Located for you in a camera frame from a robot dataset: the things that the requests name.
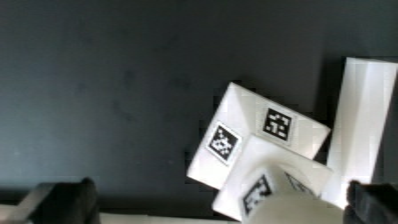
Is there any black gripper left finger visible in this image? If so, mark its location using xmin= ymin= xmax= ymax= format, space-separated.
xmin=0 ymin=177 xmax=101 ymax=224

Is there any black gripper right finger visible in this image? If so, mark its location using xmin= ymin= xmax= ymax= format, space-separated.
xmin=343 ymin=181 xmax=398 ymax=224

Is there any white lamp base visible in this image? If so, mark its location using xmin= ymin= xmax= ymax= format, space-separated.
xmin=186 ymin=84 xmax=332 ymax=220

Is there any white lamp bulb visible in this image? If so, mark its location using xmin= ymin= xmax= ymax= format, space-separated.
xmin=240 ymin=166 xmax=343 ymax=224

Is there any white table border frame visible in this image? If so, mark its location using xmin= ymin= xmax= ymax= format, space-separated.
xmin=0 ymin=56 xmax=398 ymax=224

